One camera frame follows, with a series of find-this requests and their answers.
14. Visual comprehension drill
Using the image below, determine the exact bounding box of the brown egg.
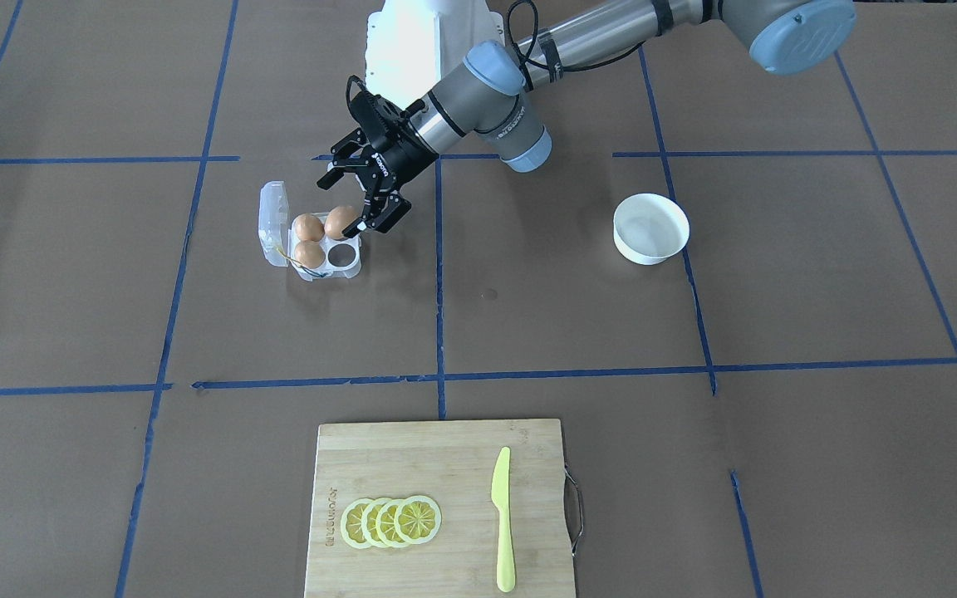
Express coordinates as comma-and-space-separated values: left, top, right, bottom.
324, 205, 360, 241

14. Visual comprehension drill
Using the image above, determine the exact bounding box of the bamboo cutting board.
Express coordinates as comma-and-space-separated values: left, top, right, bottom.
303, 418, 577, 597

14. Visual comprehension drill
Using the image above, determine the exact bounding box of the brown egg slot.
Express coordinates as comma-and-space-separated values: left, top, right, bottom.
292, 242, 326, 270
292, 214, 326, 243

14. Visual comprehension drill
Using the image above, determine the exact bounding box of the yellow plastic knife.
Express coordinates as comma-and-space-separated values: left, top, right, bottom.
490, 446, 517, 593

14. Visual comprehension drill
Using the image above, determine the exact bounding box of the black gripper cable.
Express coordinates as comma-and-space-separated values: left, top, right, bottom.
505, 0, 645, 76

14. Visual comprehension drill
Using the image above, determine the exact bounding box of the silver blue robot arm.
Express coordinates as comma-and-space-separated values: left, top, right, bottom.
317, 1, 856, 204

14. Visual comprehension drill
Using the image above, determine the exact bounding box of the lemon slice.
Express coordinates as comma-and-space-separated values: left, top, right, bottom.
375, 499, 407, 549
394, 495, 442, 546
339, 498, 373, 550
361, 498, 389, 548

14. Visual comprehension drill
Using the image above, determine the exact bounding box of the brown egg front slot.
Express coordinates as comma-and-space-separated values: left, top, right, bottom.
292, 242, 326, 270

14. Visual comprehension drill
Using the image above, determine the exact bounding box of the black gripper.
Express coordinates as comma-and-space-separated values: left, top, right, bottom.
317, 76, 438, 236

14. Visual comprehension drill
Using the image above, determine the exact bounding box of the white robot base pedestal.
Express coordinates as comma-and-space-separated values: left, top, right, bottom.
362, 1, 504, 107

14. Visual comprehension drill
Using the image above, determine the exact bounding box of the clear plastic egg box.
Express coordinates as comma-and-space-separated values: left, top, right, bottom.
258, 181, 361, 282

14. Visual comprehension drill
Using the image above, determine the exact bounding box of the brown egg rear slot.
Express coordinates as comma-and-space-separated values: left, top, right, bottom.
292, 214, 326, 243

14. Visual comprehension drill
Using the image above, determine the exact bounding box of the white bowl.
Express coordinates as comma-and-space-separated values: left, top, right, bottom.
612, 193, 690, 266

